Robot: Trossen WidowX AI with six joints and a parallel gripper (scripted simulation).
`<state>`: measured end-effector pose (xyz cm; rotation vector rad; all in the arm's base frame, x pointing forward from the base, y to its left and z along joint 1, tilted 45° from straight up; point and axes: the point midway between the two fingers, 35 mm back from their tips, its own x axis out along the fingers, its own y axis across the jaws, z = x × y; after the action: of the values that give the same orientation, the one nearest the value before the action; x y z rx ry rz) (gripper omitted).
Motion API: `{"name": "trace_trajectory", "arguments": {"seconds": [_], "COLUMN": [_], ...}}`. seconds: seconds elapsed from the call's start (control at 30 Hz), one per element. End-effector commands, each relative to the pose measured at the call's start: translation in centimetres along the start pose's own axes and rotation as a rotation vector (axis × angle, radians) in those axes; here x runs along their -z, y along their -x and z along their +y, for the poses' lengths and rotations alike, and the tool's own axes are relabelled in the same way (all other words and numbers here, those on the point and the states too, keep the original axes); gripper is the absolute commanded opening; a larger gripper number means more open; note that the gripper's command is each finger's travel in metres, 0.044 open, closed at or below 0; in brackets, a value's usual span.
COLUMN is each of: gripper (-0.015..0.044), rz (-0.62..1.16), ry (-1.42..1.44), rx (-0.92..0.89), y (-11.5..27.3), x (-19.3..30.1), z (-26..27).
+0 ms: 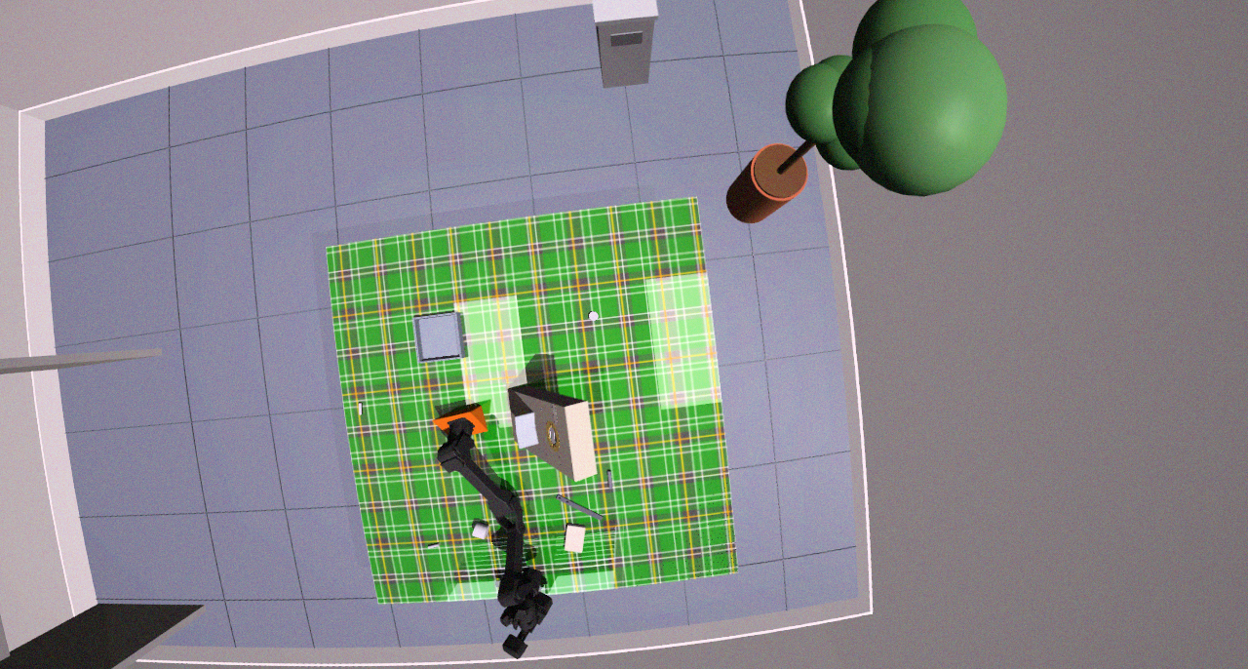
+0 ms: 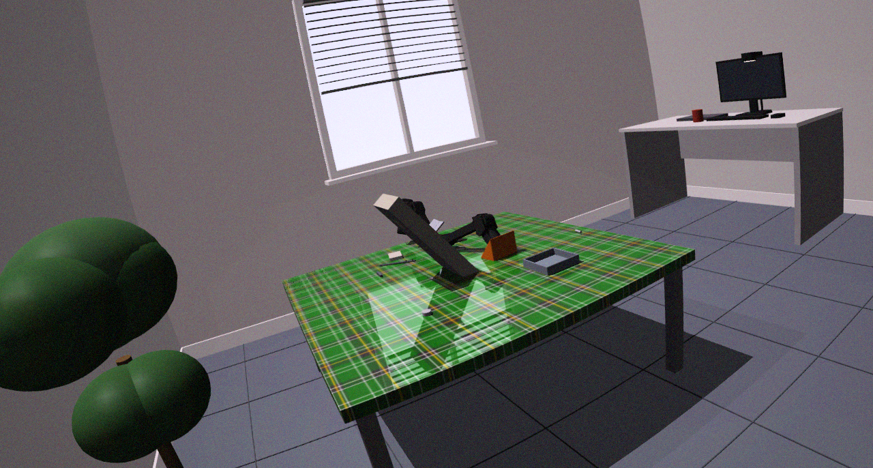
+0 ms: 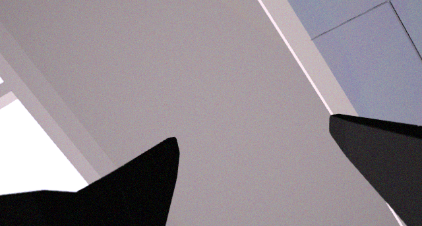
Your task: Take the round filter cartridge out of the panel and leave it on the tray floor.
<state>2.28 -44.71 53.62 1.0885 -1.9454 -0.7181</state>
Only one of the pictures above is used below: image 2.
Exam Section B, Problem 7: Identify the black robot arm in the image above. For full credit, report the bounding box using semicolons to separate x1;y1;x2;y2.
405;201;500;246

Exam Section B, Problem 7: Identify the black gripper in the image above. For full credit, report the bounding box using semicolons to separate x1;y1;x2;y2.
397;199;413;235

